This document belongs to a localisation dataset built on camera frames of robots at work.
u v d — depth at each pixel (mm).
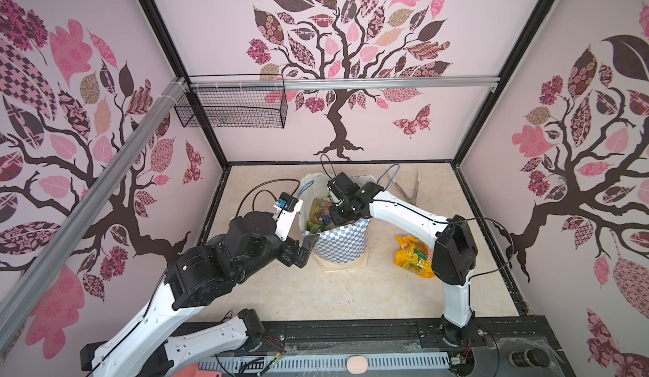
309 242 497
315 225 876
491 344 742
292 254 490
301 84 931
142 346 360
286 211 469
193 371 666
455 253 486
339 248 726
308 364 697
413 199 1063
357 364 685
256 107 807
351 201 633
